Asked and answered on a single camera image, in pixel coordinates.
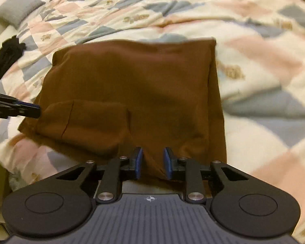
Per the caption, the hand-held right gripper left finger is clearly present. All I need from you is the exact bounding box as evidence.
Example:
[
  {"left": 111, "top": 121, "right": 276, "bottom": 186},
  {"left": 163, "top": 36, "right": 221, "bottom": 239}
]
[{"left": 56, "top": 147, "right": 143, "bottom": 204}]

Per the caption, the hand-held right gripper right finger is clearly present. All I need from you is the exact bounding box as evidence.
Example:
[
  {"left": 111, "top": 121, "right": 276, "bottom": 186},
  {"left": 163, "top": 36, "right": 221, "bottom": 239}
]
[{"left": 163, "top": 147, "right": 247, "bottom": 204}]

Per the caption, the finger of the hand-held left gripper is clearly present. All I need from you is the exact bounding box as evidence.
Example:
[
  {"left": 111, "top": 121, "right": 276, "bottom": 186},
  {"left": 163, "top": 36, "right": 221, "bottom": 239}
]
[
  {"left": 0, "top": 91, "right": 40, "bottom": 110},
  {"left": 0, "top": 102, "right": 42, "bottom": 119}
]

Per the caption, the brown garment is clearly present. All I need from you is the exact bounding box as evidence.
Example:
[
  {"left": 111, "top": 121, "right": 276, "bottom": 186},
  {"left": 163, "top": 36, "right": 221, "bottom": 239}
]
[{"left": 18, "top": 38, "right": 228, "bottom": 181}]

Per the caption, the black cloth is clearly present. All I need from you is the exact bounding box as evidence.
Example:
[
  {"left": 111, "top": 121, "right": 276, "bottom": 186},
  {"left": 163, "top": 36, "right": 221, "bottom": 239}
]
[{"left": 0, "top": 35, "right": 26, "bottom": 89}]

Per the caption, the white bed sheet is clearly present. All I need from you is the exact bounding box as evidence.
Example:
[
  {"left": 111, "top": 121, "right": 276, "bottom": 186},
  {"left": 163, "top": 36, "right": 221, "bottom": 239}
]
[{"left": 0, "top": 0, "right": 75, "bottom": 54}]

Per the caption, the grey pillow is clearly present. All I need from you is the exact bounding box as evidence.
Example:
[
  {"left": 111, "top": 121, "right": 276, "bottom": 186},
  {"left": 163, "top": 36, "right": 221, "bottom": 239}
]
[{"left": 0, "top": 0, "right": 46, "bottom": 29}]

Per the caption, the pastel patchwork blanket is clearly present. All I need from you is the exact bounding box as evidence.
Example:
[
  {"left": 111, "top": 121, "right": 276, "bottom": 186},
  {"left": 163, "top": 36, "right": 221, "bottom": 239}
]
[{"left": 0, "top": 0, "right": 305, "bottom": 243}]

